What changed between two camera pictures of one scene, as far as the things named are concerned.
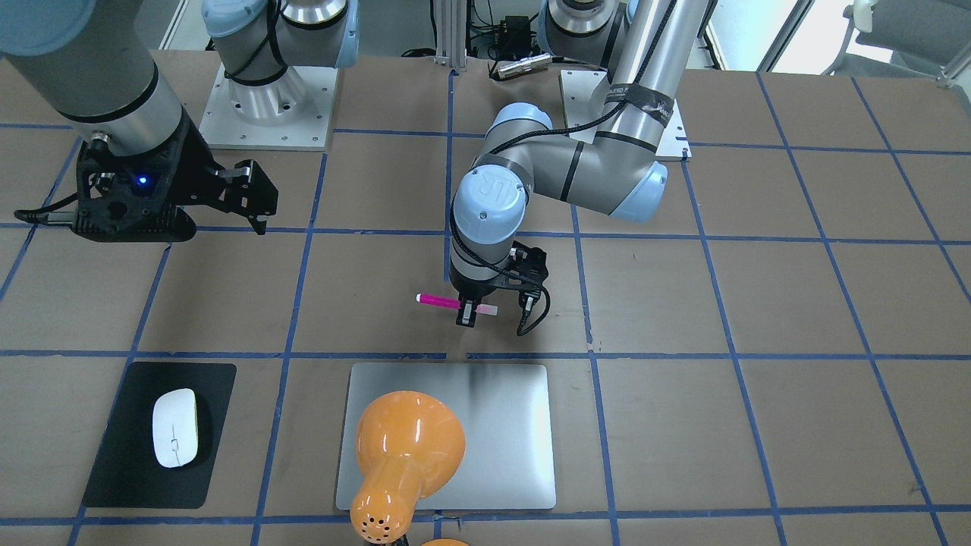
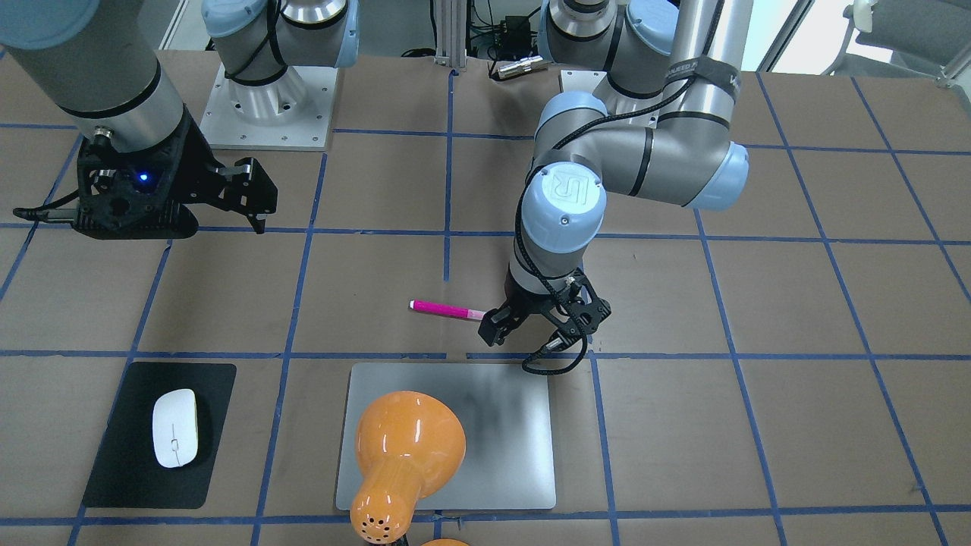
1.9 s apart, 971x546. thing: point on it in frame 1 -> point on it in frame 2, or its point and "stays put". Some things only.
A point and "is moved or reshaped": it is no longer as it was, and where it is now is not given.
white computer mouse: x=175 y=428 stays put
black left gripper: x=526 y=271 -> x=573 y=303
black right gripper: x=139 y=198 stays put
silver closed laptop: x=507 y=412 stays put
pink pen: x=488 y=309 is moved or reshaped
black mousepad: x=126 y=472 stays put
